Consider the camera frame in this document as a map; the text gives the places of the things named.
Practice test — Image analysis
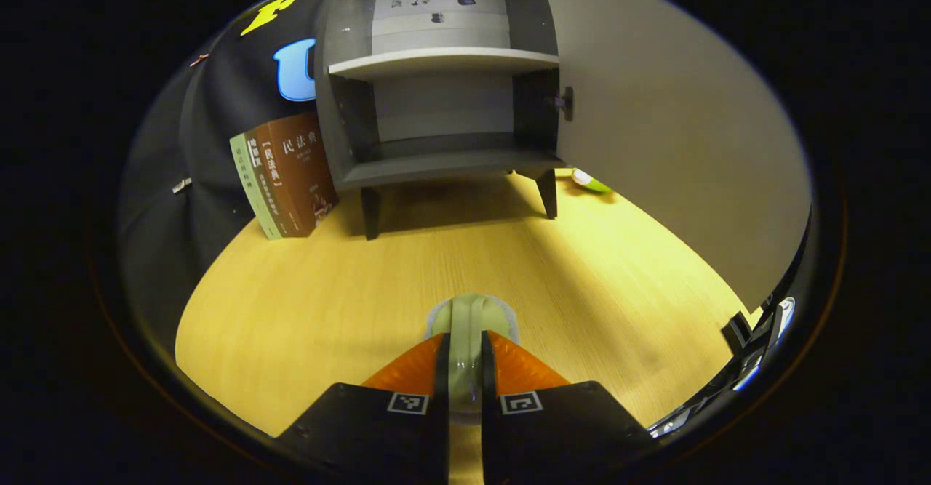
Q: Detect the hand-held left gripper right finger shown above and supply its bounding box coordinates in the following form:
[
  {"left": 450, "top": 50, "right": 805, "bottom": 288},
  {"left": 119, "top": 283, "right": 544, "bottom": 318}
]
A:
[{"left": 480, "top": 330, "right": 655, "bottom": 485}]

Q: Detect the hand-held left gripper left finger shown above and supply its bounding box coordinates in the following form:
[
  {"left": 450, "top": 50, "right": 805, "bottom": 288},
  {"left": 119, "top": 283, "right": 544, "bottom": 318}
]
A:
[{"left": 276, "top": 332, "right": 452, "bottom": 485}]

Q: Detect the pale green bottle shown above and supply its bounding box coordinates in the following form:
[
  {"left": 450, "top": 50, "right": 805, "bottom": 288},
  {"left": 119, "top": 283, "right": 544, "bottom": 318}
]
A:
[{"left": 435, "top": 294, "right": 511, "bottom": 428}]

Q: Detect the beige cabinet door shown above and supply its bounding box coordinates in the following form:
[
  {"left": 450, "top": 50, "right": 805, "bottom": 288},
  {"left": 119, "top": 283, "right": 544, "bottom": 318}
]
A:
[{"left": 535, "top": 0, "right": 813, "bottom": 315}]

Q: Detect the dark grey cabinet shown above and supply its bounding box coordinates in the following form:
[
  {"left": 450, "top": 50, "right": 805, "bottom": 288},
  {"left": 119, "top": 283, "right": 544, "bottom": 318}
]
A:
[{"left": 314, "top": 0, "right": 575, "bottom": 241}]

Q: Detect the green and pink toy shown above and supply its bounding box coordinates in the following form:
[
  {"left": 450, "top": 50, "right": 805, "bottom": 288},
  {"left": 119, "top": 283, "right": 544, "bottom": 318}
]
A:
[{"left": 570, "top": 169, "right": 614, "bottom": 195}]

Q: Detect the dark brown book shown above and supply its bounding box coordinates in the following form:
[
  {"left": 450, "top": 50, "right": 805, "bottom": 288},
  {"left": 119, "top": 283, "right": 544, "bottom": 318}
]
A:
[{"left": 258, "top": 113, "right": 339, "bottom": 237}]

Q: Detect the brown book with white label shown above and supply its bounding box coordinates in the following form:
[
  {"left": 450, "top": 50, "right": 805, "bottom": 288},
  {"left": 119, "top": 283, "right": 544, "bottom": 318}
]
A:
[{"left": 244, "top": 127, "right": 299, "bottom": 239}]

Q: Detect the green and white book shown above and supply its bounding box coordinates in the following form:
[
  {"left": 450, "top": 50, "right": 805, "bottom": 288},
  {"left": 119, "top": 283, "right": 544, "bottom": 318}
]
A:
[{"left": 229, "top": 132, "right": 283, "bottom": 240}]

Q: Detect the black backdrop cloth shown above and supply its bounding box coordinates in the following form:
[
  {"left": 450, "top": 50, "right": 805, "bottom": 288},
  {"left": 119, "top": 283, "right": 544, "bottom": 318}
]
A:
[{"left": 120, "top": 0, "right": 343, "bottom": 355}]

